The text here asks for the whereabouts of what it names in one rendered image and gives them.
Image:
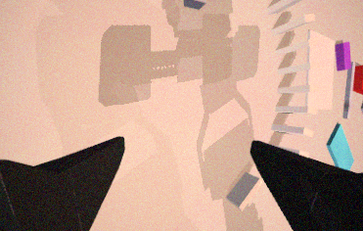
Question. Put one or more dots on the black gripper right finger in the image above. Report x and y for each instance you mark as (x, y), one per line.
(312, 195)

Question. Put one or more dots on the purple rectangular block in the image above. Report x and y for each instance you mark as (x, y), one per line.
(342, 52)

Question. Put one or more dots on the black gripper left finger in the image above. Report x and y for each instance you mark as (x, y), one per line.
(64, 194)

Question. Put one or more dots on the light blue flat rectangular block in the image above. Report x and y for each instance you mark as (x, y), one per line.
(339, 149)

